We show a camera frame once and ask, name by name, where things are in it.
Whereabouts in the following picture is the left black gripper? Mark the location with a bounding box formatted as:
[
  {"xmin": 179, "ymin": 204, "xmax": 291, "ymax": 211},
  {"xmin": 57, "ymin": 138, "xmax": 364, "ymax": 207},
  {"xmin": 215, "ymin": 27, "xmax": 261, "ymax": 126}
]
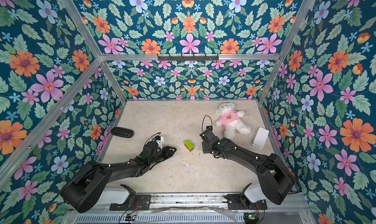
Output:
[{"xmin": 147, "ymin": 146, "xmax": 177, "ymax": 166}]

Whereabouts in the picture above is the lime green lego brick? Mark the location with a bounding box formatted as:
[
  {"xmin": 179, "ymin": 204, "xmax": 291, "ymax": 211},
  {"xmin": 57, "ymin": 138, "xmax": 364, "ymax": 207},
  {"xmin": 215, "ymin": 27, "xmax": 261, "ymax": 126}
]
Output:
[{"xmin": 184, "ymin": 140, "xmax": 194, "ymax": 151}]

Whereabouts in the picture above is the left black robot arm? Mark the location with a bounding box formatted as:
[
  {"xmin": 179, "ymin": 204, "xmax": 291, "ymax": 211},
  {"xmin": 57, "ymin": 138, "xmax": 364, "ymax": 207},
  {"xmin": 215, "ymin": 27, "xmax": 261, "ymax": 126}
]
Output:
[{"xmin": 60, "ymin": 141, "xmax": 177, "ymax": 213}]

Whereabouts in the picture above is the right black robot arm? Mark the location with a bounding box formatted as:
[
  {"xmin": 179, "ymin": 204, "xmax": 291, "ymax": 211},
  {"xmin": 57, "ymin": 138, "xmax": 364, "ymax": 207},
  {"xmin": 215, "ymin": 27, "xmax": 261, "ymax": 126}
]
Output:
[{"xmin": 200, "ymin": 128, "xmax": 296, "ymax": 205}]

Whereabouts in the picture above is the white teddy bear pink shirt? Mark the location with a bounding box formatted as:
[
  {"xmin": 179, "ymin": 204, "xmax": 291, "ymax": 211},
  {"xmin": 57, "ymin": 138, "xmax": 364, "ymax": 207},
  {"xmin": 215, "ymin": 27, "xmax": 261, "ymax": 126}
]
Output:
[{"xmin": 215, "ymin": 102, "xmax": 251, "ymax": 139}]

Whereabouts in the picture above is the white rectangular box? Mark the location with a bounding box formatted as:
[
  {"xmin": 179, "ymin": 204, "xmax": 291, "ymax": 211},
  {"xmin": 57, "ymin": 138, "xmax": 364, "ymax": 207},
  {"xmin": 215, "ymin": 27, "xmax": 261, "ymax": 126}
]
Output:
[{"xmin": 252, "ymin": 127, "xmax": 269, "ymax": 149}]

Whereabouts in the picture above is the black oval case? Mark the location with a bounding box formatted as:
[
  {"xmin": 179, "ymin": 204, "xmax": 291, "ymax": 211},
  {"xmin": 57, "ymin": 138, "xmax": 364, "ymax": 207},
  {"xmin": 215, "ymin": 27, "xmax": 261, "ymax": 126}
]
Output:
[{"xmin": 111, "ymin": 127, "xmax": 134, "ymax": 138}]

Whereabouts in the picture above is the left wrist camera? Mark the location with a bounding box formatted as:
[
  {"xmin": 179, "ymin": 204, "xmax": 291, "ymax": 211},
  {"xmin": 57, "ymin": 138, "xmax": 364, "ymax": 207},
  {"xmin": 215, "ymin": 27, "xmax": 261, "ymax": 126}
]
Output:
[{"xmin": 152, "ymin": 132, "xmax": 164, "ymax": 149}]

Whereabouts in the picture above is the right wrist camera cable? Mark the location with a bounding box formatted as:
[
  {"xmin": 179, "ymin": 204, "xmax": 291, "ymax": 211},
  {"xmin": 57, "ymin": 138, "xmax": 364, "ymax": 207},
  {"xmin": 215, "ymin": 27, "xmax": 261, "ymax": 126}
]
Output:
[{"xmin": 201, "ymin": 115, "xmax": 213, "ymax": 131}]

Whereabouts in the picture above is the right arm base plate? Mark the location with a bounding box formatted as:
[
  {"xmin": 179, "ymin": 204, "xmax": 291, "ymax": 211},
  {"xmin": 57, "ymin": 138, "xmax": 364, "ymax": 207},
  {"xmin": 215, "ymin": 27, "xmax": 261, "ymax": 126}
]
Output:
[{"xmin": 224, "ymin": 183, "xmax": 267, "ymax": 211}]

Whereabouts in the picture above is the aluminium front rail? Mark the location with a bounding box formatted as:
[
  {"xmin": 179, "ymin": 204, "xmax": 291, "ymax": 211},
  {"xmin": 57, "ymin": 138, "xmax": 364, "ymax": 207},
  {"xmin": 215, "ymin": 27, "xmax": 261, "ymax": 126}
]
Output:
[{"xmin": 62, "ymin": 193, "xmax": 315, "ymax": 224}]

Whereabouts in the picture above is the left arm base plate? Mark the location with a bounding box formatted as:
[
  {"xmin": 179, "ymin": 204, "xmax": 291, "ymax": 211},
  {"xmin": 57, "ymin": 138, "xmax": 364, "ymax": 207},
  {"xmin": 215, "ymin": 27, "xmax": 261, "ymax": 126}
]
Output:
[{"xmin": 109, "ymin": 184, "xmax": 151, "ymax": 211}]

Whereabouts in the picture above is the black hook rail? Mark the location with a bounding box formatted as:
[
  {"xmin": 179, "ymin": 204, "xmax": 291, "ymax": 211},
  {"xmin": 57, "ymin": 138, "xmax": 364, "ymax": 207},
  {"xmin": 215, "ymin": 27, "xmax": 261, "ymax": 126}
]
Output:
[{"xmin": 157, "ymin": 54, "xmax": 219, "ymax": 62}]

